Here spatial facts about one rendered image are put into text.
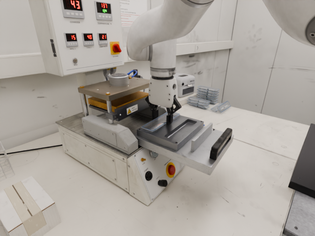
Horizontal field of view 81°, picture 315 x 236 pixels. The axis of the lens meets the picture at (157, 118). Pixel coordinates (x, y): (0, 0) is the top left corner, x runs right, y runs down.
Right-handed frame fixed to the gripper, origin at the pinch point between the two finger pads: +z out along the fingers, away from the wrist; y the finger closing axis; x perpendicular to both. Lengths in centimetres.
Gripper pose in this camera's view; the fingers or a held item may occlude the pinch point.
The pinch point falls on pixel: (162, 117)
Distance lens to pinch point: 69.0
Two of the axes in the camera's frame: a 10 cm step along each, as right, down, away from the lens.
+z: 0.0, 9.1, 4.1
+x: -5.9, 3.4, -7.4
